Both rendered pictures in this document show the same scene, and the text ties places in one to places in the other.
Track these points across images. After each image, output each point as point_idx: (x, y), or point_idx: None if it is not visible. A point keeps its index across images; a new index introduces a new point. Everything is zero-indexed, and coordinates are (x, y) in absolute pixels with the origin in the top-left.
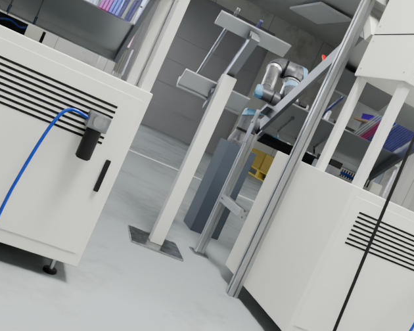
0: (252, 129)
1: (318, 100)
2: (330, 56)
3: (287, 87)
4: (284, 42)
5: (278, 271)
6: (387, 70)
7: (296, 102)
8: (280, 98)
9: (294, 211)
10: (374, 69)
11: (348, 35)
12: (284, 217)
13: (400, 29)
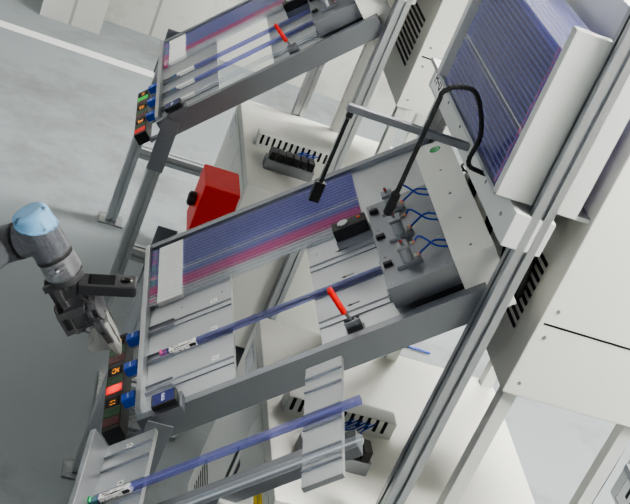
0: (155, 466)
1: (430, 444)
2: (398, 330)
3: (46, 240)
4: (342, 366)
5: None
6: (598, 405)
7: (118, 289)
8: (10, 255)
9: None
10: (561, 394)
11: (490, 328)
12: None
13: (618, 336)
